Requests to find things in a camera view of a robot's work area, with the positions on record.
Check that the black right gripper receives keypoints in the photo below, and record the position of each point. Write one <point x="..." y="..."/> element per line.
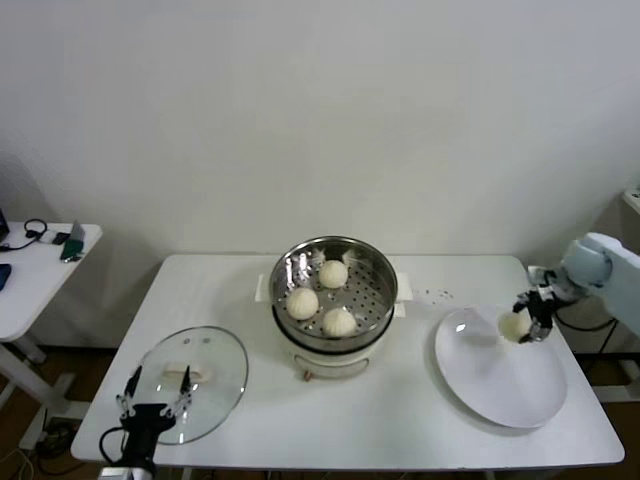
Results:
<point x="541" y="310"/>

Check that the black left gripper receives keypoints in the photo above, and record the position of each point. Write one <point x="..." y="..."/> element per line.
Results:
<point x="147" y="425"/>

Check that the white steamed baozi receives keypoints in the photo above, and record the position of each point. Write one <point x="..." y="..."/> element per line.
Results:
<point x="512" y="326"/>
<point x="333" y="274"/>
<point x="302" y="303"/>
<point x="340" y="321"/>

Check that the round glass pot lid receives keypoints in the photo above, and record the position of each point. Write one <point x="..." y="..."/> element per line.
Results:
<point x="220" y="360"/>

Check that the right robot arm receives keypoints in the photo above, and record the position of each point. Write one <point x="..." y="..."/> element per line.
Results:
<point x="590" y="262"/>

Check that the perforated steel steamer basket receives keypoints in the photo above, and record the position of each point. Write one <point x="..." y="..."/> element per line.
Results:
<point x="295" y="265"/>

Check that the white oval plate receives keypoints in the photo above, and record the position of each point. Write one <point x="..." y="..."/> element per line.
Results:
<point x="500" y="385"/>

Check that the dark crumb cluster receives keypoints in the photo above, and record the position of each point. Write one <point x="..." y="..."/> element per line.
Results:
<point x="442" y="295"/>

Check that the white side table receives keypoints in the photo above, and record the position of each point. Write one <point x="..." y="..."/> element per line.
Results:
<point x="40" y="290"/>

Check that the green gadget with grey card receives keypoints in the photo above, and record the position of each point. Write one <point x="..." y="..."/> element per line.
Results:
<point x="71" y="249"/>

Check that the white electric cooking pot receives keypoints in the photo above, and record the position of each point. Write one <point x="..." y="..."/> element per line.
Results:
<point x="330" y="357"/>

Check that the small black device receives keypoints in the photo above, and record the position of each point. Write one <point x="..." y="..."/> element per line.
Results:
<point x="60" y="238"/>

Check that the blue case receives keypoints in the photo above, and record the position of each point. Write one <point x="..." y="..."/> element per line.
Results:
<point x="4" y="276"/>

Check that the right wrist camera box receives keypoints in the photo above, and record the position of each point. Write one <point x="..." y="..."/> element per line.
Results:
<point x="547" y="280"/>

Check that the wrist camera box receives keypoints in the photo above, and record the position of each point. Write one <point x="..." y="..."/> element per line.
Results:
<point x="114" y="473"/>
<point x="547" y="280"/>

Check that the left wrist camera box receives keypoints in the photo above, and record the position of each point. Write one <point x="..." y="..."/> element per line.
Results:
<point x="114" y="473"/>

